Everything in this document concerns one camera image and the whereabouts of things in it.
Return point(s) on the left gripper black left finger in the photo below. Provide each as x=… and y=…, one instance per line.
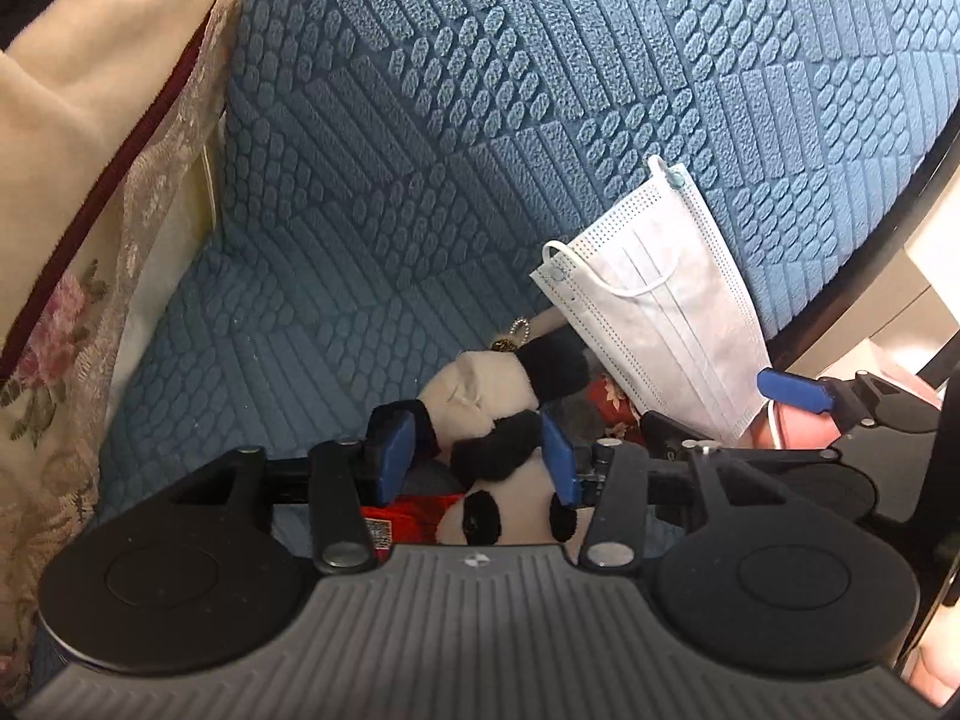
x=346, y=476

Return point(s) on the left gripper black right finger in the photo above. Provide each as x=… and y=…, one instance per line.
x=610, y=478

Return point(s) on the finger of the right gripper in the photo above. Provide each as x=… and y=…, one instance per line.
x=865, y=400
x=665, y=437

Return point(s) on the panda plush toy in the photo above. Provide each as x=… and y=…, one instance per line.
x=478, y=433

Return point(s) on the red printed packet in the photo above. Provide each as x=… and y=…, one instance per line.
x=619, y=416

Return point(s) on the small red packet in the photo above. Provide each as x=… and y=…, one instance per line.
x=407, y=520

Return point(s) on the beige plastic folding stool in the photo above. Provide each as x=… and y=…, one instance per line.
x=907, y=314

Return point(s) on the white blue face mask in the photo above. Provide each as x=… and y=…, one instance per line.
x=653, y=290

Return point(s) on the pink cardboard box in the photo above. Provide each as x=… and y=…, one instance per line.
x=906, y=689

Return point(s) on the floral beige cushion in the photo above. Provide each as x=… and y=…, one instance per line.
x=54, y=405

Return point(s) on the blue quilted sofa cover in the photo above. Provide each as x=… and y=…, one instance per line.
x=392, y=168

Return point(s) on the striped beige black red blanket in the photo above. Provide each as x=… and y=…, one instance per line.
x=84, y=86

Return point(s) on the black sofa frame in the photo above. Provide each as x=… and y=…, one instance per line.
x=914, y=203

